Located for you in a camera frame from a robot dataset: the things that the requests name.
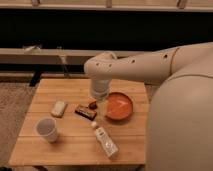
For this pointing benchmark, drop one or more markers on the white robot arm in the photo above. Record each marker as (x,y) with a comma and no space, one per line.
(179,131)

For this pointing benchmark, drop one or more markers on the wooden table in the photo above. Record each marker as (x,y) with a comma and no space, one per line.
(77,144)

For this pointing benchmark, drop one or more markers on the dark red pepper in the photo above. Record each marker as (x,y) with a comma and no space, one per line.
(93,105)

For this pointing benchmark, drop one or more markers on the brown snack bar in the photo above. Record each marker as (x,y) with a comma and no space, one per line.
(85,112)

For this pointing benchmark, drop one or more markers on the white sponge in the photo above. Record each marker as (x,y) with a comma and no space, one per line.
(58,109)

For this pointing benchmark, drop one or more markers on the white paper cup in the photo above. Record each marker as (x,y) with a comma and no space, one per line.
(47,129)

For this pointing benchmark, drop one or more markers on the orange bowl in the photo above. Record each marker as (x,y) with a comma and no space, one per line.
(119,106)

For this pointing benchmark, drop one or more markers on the grey wall rail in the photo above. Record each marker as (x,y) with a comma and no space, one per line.
(45,56)

